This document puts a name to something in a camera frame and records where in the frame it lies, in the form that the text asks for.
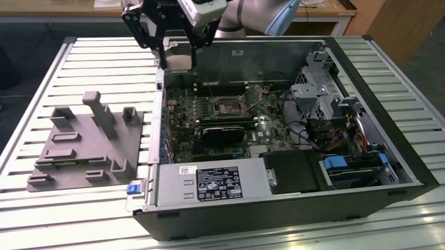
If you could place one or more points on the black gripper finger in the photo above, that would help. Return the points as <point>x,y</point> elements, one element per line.
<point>206,34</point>
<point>134,18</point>

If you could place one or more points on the silver CPU green board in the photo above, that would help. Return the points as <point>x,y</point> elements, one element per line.
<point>179,62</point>

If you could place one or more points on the CPU socket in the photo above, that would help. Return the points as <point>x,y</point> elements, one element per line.
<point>227,106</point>

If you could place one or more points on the black RAM slot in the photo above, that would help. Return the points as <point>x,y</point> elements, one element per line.
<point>226,120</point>
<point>227,124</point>

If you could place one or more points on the thin metal locking lever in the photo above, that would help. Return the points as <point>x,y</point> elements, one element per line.
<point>208,88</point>

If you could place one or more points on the wooden desk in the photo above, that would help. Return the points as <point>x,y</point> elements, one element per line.
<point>323,15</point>

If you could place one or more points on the silver metal drive cage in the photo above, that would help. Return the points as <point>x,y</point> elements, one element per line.
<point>306,91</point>

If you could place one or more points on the black graphics card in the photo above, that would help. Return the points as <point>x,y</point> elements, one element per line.
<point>223,135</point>

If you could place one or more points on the green motherboard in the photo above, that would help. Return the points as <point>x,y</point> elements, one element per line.
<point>271,130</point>

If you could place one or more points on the small silver heat sink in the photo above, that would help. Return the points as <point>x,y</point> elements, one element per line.
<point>259,151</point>

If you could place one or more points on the gray parts rack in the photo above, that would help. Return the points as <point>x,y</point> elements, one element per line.
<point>90,145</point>

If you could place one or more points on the wooden cabinet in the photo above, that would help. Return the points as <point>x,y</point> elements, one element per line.
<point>400,31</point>

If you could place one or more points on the silver power supply with label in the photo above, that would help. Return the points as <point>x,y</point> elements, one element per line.
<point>174,182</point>

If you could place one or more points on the blue disk carrier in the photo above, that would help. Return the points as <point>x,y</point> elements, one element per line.
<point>335,162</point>

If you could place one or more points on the blue case latch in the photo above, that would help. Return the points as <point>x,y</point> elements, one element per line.
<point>135,189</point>

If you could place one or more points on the small blue clip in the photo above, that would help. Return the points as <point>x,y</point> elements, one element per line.
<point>384,160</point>

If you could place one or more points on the black open PC case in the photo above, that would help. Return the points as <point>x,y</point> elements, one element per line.
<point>243,221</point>

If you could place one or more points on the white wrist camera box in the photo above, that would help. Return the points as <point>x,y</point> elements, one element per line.
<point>204,11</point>

